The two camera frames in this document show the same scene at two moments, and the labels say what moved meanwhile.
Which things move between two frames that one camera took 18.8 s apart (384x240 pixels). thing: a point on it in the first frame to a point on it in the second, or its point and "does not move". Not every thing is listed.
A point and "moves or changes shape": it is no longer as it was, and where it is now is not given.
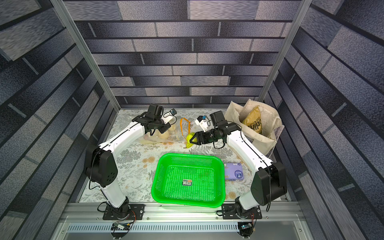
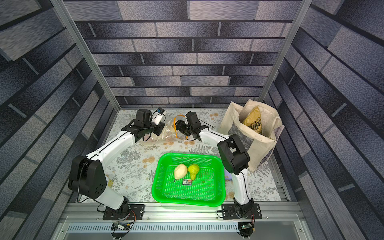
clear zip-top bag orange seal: (176, 134) moves or changes shape
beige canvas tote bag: (263, 126) does not move
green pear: (188, 144) to (193, 169)
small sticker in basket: (187, 182) does not move
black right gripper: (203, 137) to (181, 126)
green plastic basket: (189, 179) does not move
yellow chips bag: (253, 120) does not move
